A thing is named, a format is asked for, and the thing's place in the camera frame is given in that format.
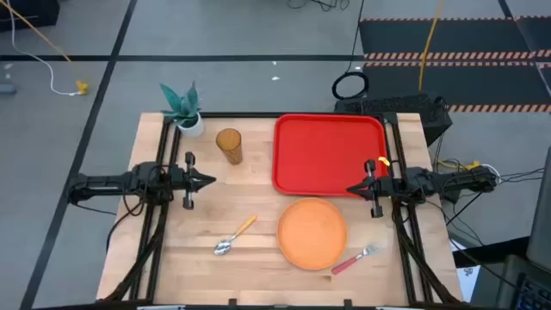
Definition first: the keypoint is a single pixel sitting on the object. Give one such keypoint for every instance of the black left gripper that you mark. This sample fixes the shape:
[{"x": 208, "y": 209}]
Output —
[{"x": 188, "y": 181}]

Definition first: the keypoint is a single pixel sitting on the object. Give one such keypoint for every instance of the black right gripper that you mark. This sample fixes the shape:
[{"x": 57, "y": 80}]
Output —
[{"x": 385, "y": 187}]

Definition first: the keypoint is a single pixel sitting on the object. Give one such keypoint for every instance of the amber faceted plastic cup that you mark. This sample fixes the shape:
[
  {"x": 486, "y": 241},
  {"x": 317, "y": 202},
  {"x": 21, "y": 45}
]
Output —
[{"x": 229, "y": 146}]

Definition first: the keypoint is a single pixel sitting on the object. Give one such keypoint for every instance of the orange plate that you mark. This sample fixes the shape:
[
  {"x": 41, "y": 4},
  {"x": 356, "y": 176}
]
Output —
[{"x": 312, "y": 234}]

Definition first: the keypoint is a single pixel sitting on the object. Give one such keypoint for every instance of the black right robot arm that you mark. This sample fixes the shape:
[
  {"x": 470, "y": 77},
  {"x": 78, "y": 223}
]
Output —
[{"x": 452, "y": 181}]

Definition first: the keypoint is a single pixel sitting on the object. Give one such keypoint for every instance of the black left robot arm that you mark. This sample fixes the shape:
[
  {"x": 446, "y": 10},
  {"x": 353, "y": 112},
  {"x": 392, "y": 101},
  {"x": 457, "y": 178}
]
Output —
[{"x": 107, "y": 183}]

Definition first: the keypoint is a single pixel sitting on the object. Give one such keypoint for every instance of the red plastic tray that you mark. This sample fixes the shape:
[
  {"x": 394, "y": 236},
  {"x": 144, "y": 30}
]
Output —
[{"x": 327, "y": 153}]

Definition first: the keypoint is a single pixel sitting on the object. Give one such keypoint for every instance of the yellow tag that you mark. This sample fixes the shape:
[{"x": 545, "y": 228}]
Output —
[{"x": 384, "y": 161}]

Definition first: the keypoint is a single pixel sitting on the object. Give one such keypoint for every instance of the white plant pot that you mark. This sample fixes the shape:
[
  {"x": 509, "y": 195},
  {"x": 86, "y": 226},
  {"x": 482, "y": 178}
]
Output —
[{"x": 194, "y": 129}]

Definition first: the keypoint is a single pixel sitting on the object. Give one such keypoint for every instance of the green artificial plant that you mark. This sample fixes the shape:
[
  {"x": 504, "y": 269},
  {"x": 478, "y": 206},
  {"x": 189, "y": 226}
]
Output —
[{"x": 183, "y": 105}]

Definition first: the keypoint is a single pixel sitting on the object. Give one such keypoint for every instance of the black hazard-striped floor mat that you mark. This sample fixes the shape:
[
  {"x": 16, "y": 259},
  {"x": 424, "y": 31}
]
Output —
[{"x": 452, "y": 39}]

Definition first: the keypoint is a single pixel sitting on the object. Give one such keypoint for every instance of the dark keyboard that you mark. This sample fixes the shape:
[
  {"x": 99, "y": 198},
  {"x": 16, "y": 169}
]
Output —
[{"x": 529, "y": 293}]

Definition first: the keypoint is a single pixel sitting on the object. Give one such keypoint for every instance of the dark cabinet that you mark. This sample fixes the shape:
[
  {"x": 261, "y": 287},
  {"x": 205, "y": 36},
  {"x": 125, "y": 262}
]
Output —
[{"x": 26, "y": 13}]

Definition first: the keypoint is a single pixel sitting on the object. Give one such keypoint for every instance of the black aluminium table frame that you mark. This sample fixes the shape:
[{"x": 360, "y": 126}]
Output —
[{"x": 241, "y": 115}]

